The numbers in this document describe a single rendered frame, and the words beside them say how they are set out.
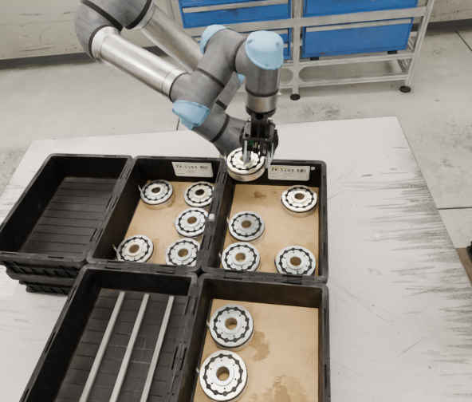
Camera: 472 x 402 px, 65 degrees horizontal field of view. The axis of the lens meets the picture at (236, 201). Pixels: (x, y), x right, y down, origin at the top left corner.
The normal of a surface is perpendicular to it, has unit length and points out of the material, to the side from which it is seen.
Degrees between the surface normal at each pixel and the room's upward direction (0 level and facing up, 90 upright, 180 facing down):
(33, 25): 90
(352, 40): 90
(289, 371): 0
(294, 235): 0
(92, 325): 0
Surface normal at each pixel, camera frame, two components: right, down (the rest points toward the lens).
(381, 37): -0.02, 0.76
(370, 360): -0.10, -0.66
